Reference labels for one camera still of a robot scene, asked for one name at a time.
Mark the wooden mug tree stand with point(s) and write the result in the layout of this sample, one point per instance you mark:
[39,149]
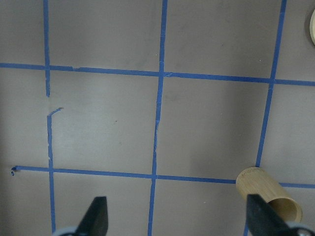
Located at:
[312,27]

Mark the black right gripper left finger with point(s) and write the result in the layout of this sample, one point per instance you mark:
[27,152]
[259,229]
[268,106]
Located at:
[95,221]

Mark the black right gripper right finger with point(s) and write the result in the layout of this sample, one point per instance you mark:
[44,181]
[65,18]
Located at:
[262,220]

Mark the bamboo cup holder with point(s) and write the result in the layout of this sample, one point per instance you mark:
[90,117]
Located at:
[255,180]

